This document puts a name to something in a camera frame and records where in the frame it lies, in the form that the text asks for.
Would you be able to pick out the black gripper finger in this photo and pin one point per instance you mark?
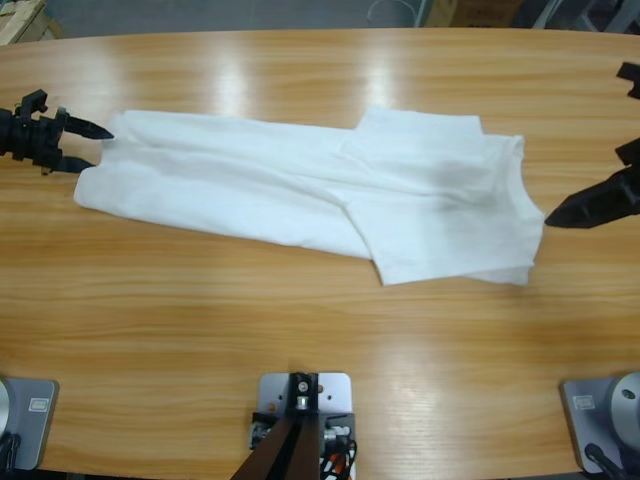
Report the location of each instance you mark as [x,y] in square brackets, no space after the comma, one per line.
[600,205]

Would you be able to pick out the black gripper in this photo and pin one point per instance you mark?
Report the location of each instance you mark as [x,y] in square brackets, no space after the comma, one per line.
[30,140]

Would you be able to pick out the white t-shirt with black print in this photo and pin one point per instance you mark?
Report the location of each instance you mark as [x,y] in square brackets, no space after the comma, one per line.
[300,190]

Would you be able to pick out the silver arm base disc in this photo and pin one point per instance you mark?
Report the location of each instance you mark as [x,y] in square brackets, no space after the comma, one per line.
[627,405]
[4,405]

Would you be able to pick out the pale cardboard box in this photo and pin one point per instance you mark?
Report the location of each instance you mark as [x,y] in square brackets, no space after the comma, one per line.
[25,20]

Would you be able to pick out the brown cardboard box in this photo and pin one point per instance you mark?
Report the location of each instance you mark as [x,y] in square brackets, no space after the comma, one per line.
[475,12]

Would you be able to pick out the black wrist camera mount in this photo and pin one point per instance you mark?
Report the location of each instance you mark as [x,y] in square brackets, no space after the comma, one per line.
[32,100]
[631,80]

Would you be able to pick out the grey metal frame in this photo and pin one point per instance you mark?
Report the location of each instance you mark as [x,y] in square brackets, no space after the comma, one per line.
[575,15]

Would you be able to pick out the grey base plate label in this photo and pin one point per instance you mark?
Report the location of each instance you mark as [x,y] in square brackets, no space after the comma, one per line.
[584,401]
[39,403]

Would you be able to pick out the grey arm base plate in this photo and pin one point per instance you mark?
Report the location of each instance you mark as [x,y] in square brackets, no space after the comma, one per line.
[580,425]
[35,430]

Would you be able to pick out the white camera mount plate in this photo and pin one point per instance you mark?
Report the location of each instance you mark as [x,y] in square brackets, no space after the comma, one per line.
[335,395]

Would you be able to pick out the black post clamp bracket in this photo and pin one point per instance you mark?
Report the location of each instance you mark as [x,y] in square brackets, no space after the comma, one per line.
[342,417]

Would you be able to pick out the dark camera post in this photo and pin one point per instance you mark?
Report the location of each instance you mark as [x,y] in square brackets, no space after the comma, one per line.
[280,450]

